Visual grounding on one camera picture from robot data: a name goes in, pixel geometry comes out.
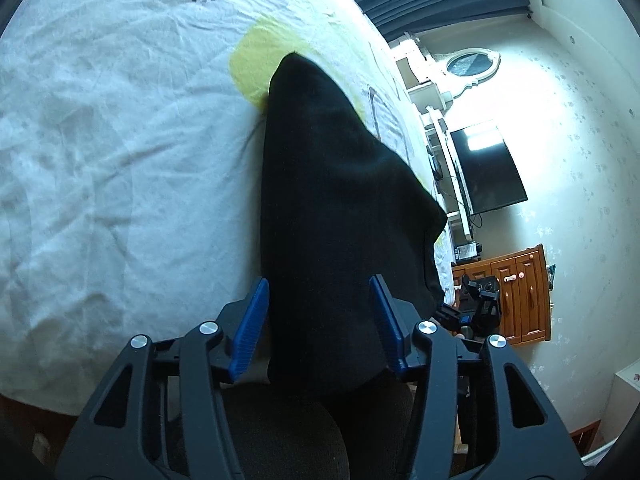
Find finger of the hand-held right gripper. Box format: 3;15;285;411
433;305;473;332

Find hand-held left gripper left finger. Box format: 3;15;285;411
56;277;271;480

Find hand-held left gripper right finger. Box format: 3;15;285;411
368;274;588;480

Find black pants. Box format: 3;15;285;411
260;52;449;480

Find orange wooden cabinet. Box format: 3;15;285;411
452;244;552;345

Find small black electronic box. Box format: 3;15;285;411
453;242;484;263

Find white television stand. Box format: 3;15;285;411
419;109;477;250

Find black flat-screen television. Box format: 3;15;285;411
450;120;529;216

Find white box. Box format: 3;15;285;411
597;365;640;452

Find patterned white bed sheet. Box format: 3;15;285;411
0;0;457;406

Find white dressing table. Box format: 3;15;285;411
395;35;453;117

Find oval white-framed mirror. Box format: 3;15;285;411
434;47;502;97

